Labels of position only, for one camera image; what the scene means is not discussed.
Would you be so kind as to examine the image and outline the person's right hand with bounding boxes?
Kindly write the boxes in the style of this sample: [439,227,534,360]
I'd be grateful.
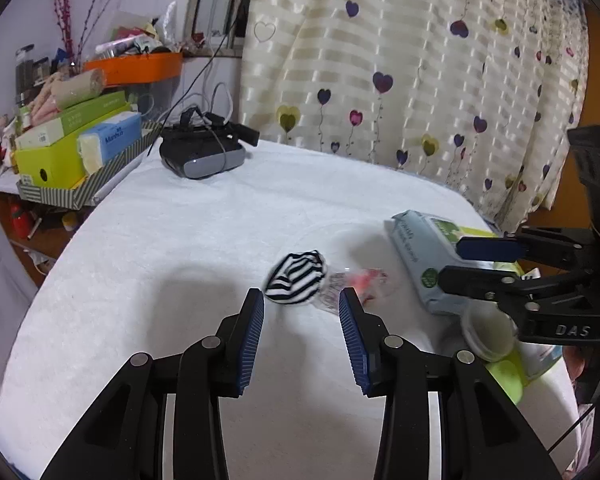
[564,344,600,386]

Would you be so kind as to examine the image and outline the heart print curtain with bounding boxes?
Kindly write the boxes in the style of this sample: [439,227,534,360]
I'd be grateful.
[240,0,588,233]

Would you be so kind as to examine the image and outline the light blue wet wipes pack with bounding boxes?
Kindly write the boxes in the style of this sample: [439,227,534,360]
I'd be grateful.
[390,210,501,317]

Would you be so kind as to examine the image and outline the red bottle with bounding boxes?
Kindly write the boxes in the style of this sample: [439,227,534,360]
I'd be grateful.
[10,205,36,241]

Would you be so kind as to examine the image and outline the beige rolled cloth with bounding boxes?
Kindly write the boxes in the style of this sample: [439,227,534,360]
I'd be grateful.
[50,69,106,110]

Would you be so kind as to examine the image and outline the orange tray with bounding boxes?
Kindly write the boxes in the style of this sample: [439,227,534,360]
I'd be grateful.
[82,51,184,86]

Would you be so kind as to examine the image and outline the clear plastic jar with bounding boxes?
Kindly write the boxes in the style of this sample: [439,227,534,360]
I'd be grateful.
[461,305,518,363]

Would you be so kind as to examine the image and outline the lime green box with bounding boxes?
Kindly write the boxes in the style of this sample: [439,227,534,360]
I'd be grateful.
[14,132,88,190]

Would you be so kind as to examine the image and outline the glass jar with black lid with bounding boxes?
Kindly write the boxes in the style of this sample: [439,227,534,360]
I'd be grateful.
[14,45,36,106]

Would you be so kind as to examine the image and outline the blue tissue pack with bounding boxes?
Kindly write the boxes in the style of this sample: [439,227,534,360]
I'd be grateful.
[77,111,143,173]

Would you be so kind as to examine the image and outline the grey black headset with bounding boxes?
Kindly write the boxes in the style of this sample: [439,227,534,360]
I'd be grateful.
[159,106,261,180]

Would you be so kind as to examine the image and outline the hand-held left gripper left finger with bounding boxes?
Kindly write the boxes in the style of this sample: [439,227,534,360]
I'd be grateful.
[40,287,266,480]

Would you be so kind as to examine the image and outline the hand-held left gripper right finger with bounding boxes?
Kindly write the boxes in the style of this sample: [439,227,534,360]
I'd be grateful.
[338,287,556,480]

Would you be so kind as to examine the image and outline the yellow-green cardboard box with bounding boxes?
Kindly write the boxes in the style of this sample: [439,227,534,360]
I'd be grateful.
[457,226,541,281]

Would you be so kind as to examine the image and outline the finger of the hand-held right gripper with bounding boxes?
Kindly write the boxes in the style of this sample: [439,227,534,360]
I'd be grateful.
[456,227,598,268]
[439,266,596,311]

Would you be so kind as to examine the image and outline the purple decorative branches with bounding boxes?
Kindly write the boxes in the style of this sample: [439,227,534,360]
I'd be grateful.
[47,0,146,68]

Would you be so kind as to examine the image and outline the green lidded flat box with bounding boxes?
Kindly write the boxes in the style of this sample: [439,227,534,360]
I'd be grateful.
[15,91,131,150]

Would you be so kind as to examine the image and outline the black white striped sock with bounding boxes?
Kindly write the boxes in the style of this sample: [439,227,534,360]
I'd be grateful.
[264,250,328,307]

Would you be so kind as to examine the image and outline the clear plastic packet red contents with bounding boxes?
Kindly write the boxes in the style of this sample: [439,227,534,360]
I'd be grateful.
[315,267,398,313]

